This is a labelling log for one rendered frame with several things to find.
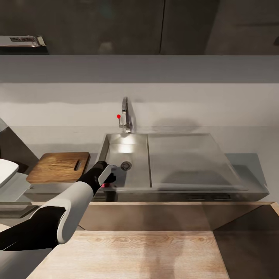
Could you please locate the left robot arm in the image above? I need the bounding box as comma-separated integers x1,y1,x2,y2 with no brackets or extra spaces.
0,162,117,279

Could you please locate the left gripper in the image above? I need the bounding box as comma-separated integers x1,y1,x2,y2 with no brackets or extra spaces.
104,173,116,183

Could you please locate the cutting board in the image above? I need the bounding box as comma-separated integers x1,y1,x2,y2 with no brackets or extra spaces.
26,152,90,183

